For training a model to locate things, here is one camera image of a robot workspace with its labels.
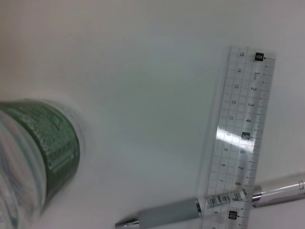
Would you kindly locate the grey pen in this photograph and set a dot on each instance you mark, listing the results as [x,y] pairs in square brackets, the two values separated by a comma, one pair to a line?
[171,210]

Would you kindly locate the clear plastic ruler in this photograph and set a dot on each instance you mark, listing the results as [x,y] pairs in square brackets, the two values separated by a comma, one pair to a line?
[238,155]

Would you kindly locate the clear water bottle green label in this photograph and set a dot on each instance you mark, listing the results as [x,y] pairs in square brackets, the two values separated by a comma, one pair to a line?
[54,143]

